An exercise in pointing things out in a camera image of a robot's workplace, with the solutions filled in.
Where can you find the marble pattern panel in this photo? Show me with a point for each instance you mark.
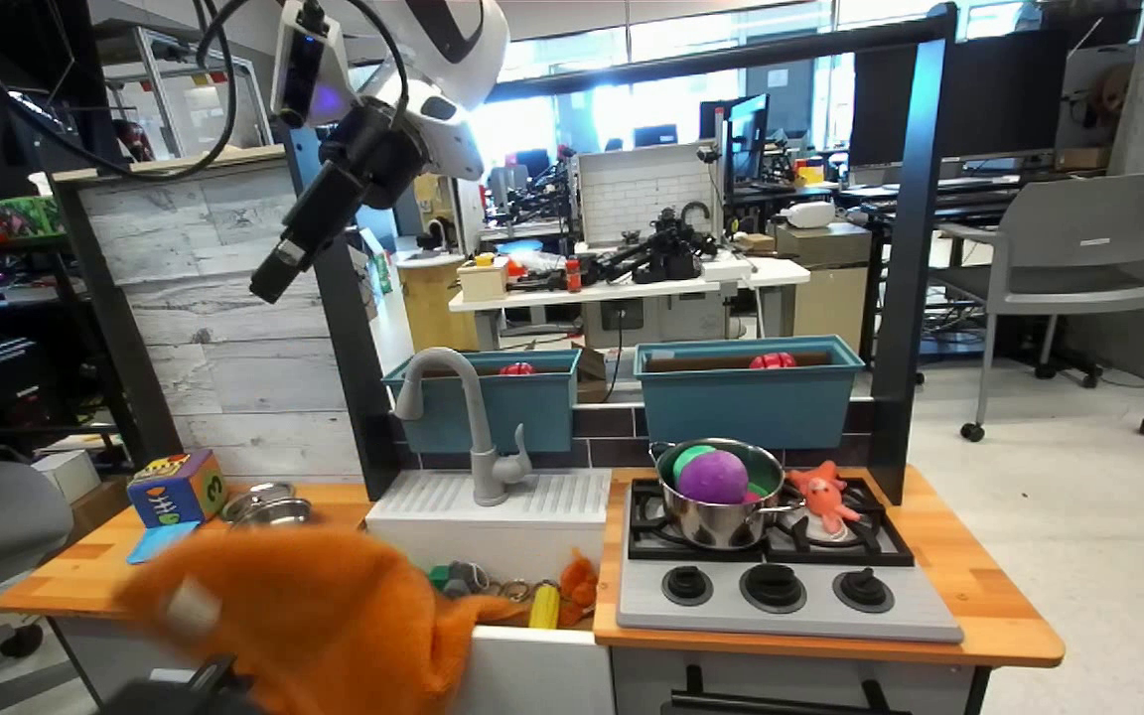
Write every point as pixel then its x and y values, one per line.
pixel 201 358

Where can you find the orange brown towel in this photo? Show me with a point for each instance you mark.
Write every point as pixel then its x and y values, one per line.
pixel 318 623

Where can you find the gray toy cooktop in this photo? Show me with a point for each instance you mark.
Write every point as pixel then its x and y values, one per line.
pixel 785 623

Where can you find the large teal bin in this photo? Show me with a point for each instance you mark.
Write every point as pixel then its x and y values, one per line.
pixel 746 406

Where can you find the gray plush toy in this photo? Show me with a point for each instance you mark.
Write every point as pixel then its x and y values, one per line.
pixel 461 579

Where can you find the black stove knob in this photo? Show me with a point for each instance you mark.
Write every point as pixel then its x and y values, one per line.
pixel 771 585
pixel 689 581
pixel 863 591

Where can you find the white table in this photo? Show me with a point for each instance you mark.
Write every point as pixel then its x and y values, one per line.
pixel 678 288

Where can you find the black railing frame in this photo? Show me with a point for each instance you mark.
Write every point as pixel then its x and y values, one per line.
pixel 914 263

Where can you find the gray toy faucet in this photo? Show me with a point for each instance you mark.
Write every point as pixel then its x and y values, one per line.
pixel 479 436

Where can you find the yellow cabinet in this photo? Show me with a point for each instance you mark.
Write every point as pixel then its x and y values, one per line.
pixel 433 305

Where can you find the wooden toy kitchen counter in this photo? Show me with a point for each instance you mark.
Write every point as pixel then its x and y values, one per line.
pixel 972 623

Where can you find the black tangled device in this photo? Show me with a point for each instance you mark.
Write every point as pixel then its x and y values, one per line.
pixel 669 250

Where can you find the black burner grate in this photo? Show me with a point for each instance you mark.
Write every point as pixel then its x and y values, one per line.
pixel 879 543

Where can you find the wooden shelf board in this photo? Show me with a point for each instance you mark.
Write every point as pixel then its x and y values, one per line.
pixel 160 166

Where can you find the small steel bowl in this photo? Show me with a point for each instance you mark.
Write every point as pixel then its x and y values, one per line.
pixel 266 508

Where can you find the pink red toy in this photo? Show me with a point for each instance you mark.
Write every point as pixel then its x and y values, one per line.
pixel 771 358

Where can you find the green plush toy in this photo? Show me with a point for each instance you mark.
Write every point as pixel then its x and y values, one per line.
pixel 440 574

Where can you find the black monitor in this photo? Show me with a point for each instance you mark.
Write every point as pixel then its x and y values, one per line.
pixel 984 101

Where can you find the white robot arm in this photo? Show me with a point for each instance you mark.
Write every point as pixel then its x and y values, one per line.
pixel 457 43

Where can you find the colorful toy cube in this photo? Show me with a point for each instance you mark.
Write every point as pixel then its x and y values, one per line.
pixel 177 489

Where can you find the orange toy lobster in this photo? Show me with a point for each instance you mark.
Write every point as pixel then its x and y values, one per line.
pixel 825 500

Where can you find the white toy sink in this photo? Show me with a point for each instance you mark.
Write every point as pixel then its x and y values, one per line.
pixel 494 518

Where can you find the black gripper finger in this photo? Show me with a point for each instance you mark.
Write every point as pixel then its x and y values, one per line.
pixel 335 226
pixel 291 246

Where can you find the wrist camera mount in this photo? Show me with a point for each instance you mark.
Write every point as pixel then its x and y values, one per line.
pixel 301 60

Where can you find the clear plastic storage box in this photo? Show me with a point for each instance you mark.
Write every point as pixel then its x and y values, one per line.
pixel 160 104

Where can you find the green ball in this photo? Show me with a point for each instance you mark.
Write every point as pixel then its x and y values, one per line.
pixel 693 459

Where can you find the small white box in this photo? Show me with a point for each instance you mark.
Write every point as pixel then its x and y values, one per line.
pixel 482 280

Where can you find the gray plastic chair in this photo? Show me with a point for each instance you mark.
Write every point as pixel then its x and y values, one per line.
pixel 1090 259

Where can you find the cardboard box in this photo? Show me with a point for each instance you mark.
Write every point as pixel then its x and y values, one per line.
pixel 825 246

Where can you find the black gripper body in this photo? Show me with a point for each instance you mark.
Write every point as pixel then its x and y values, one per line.
pixel 373 154

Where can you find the orange plush toy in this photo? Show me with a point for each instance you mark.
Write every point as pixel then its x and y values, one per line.
pixel 577 585

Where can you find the small teal bin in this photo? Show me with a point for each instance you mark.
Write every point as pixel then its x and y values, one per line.
pixel 526 419

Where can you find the small red toy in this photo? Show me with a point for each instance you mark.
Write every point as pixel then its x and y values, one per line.
pixel 512 370

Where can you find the purple ball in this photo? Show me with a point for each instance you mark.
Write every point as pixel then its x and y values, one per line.
pixel 716 477

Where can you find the yellow toy banana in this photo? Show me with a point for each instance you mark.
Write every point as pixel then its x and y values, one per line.
pixel 540 607

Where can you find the steel cooking pot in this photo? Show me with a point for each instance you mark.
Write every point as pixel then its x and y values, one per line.
pixel 716 525

